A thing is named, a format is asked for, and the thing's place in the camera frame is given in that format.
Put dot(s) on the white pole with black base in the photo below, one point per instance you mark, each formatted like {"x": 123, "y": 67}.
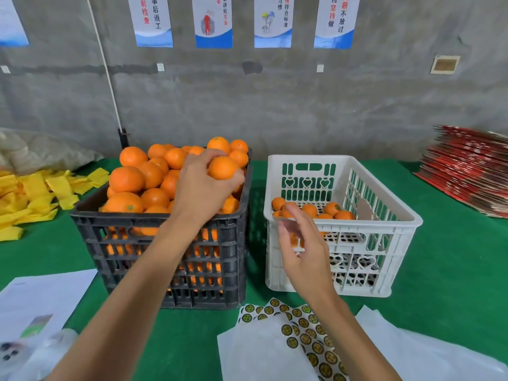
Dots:
{"x": 107, "y": 71}

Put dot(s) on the black plastic crate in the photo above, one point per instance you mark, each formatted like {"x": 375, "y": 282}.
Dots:
{"x": 95, "y": 234}

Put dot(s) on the single orange fruit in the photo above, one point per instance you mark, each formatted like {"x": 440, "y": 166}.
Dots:
{"x": 224, "y": 167}

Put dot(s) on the pile of oranges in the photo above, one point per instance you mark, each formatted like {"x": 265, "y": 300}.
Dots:
{"x": 131, "y": 178}

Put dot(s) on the person's left hand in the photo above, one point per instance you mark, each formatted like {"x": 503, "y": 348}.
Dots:
{"x": 194, "y": 194}

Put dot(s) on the person's right forearm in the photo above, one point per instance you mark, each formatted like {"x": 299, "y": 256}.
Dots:
{"x": 349, "y": 345}

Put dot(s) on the stack of red cardboard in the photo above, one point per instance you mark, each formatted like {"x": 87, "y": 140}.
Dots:
{"x": 468, "y": 170}

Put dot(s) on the beige woven sack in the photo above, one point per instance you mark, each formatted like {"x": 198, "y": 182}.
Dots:
{"x": 40, "y": 148}

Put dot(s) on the white notice with blue border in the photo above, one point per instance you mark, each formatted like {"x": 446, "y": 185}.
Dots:
{"x": 12, "y": 19}

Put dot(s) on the beige wall plate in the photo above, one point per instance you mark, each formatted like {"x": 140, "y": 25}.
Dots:
{"x": 445, "y": 64}

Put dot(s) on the person's left forearm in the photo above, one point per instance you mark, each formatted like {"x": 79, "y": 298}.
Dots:
{"x": 127, "y": 305}

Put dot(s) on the white handheld controller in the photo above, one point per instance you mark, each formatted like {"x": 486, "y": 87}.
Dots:
{"x": 36, "y": 357}

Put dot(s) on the white plastic crate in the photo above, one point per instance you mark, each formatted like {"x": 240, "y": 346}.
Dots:
{"x": 389, "y": 226}

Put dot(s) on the blue white wall poster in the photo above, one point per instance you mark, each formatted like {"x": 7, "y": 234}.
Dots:
{"x": 274, "y": 19}
{"x": 337, "y": 19}
{"x": 151, "y": 19}
{"x": 213, "y": 19}

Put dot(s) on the heap of labelled oranges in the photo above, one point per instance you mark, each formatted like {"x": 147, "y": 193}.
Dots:
{"x": 333, "y": 210}

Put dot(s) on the small white wall square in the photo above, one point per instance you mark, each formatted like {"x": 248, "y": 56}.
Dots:
{"x": 160, "y": 67}
{"x": 320, "y": 68}
{"x": 5, "y": 69}

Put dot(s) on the green felt table cover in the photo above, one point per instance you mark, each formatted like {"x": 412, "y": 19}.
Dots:
{"x": 452, "y": 273}

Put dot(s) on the pile of yellow bags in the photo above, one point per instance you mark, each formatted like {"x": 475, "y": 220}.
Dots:
{"x": 32, "y": 198}

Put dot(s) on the white printed paper sheet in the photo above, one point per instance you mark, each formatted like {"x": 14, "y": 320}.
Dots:
{"x": 44, "y": 301}

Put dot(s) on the person's right hand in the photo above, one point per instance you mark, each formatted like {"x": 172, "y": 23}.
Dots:
{"x": 311, "y": 266}

